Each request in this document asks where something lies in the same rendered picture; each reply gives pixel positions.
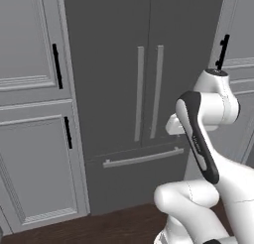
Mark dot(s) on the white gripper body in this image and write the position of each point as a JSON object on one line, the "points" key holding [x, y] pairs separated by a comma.
{"points": [[173, 125]]}

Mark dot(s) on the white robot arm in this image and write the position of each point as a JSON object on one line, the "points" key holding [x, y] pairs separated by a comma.
{"points": [[198, 208]]}

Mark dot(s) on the dark grey fridge drawer front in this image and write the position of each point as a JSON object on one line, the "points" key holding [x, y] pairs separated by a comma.
{"points": [[125, 185]]}

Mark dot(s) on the dark grey fridge door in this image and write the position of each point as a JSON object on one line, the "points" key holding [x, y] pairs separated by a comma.
{"points": [[105, 72], [185, 33]]}

